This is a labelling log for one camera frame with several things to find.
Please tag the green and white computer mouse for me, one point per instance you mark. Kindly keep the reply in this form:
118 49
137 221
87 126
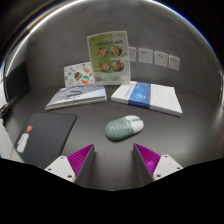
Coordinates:
121 129

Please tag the grey striped book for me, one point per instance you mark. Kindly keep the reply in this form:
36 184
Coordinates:
76 96

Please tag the white sticker card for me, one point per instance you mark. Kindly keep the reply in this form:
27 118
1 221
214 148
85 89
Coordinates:
78 75

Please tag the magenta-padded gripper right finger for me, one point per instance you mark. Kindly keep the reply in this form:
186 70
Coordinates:
165 165

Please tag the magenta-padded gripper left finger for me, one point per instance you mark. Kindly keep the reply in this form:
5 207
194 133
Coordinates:
60 166

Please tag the black printed mouse pad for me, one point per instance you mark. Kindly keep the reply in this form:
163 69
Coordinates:
46 136

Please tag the green menu sign stand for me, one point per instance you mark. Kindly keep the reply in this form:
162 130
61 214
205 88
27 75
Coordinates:
108 56

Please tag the white and blue book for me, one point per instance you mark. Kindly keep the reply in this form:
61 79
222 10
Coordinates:
146 96

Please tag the black monitor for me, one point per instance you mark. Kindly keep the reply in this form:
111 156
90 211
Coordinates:
16 81

